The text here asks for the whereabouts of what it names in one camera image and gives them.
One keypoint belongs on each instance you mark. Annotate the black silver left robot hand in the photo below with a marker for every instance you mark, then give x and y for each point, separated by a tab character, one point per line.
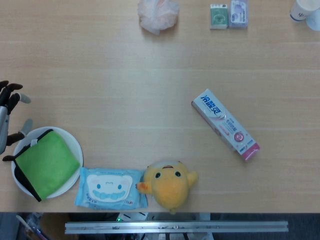
5	117

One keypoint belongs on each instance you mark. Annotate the white pink toothpaste box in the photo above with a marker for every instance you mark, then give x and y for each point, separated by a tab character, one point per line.
220	117

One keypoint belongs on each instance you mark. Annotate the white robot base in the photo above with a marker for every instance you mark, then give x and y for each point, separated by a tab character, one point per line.
132	216

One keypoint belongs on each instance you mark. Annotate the small green white box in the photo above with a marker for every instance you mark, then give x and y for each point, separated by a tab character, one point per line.
219	16

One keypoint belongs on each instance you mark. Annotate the small purple white box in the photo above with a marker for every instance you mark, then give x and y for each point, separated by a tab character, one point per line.
238	15

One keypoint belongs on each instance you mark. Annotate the green folded towel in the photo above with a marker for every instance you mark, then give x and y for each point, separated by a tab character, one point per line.
47	165

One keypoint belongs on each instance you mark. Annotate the white plate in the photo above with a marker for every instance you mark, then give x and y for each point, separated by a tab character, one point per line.
73	146

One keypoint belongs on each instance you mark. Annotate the blue wet wipes pack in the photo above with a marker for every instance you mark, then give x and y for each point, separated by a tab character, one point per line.
110	187

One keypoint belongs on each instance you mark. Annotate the yellow plush toy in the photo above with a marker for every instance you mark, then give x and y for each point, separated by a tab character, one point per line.
170	187

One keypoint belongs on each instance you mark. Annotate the pink white bath loofah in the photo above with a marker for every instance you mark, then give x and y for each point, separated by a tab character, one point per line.
157	16

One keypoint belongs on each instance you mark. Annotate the paper cup with blue logo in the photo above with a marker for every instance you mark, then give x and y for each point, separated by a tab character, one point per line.
303	10

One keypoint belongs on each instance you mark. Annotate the plain white paper cup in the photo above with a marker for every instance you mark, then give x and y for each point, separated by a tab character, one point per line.
314	23

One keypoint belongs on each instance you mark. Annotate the aluminium profile rail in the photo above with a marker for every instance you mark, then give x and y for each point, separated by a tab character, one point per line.
175	227

